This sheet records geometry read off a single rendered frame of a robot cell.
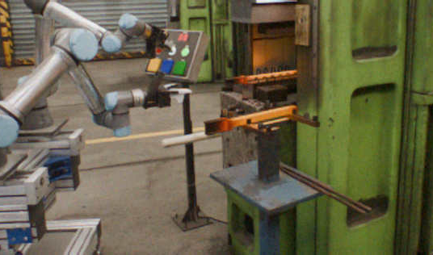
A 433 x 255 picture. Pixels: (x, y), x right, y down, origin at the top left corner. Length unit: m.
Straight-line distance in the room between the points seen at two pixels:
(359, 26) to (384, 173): 0.73
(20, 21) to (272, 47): 7.94
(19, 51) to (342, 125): 8.64
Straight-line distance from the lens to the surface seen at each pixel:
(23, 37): 10.04
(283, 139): 2.14
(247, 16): 2.14
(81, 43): 1.81
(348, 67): 1.94
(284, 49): 2.55
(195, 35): 2.57
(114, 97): 1.97
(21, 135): 2.31
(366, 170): 2.25
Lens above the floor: 1.44
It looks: 13 degrees down
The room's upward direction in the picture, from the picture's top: 1 degrees counter-clockwise
